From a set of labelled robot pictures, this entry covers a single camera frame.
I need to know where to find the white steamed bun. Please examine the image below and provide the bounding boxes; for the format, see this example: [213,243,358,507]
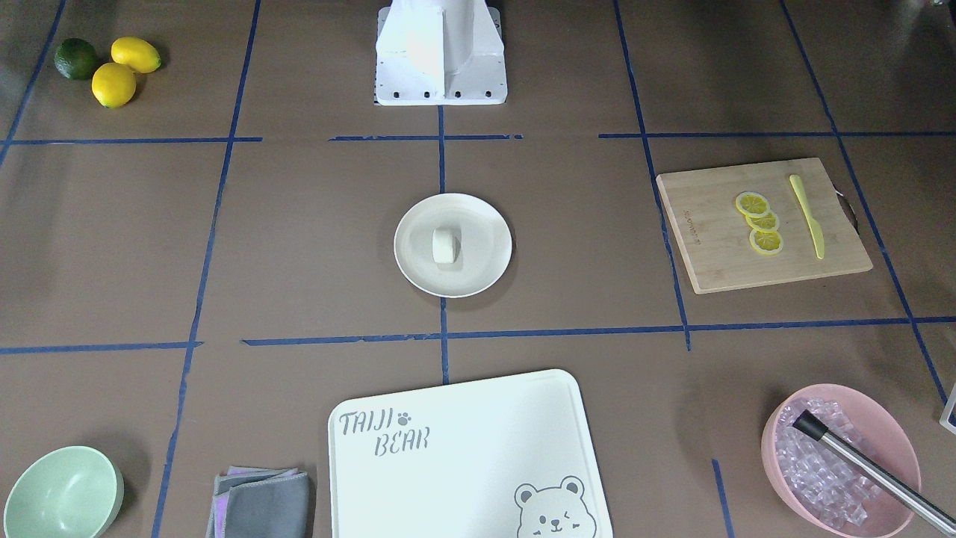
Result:
[432,227,460,265]

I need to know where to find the yellow lemon near arm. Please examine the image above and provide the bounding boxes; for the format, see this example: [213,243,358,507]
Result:
[110,35,163,74]

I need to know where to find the cream bear tray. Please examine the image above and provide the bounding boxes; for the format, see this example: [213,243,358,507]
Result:
[328,370,614,537]

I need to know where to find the white round plate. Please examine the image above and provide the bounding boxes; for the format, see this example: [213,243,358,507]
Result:
[393,193,513,297]

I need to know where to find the bamboo cutting board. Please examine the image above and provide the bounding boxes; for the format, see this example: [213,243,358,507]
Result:
[657,158,873,295]

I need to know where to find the lemon slice top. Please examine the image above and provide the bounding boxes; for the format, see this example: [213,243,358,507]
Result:
[734,191,771,219]

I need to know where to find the lemon slice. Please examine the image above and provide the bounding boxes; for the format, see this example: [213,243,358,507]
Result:
[734,191,771,219]
[745,211,780,234]
[748,229,784,256]

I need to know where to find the lemon slice bottom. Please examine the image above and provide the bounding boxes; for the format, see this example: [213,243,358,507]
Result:
[748,229,784,256]

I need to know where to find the lemon slice middle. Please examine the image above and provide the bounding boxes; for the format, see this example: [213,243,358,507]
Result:
[745,211,780,234]

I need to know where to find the folded grey purple cloths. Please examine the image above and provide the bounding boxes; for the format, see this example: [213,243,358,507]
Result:
[205,466,311,537]

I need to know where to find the yellow plastic knife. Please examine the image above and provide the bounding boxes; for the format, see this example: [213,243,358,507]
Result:
[788,174,825,260]

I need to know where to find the steel black-tipped muddler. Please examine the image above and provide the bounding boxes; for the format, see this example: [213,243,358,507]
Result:
[792,409,955,537]

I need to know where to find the pink bowl with ice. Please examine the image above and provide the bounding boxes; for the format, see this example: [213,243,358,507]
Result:
[760,383,922,537]

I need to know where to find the yellow lemon outer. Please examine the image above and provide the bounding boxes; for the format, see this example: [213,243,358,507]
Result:
[91,62,137,109]

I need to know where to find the green lime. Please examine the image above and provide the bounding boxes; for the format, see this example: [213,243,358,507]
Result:
[54,38,100,81]

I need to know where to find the green bowl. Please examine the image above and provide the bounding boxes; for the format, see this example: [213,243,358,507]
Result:
[3,445,124,537]

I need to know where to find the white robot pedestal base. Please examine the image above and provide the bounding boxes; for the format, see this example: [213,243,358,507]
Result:
[373,1,509,106]

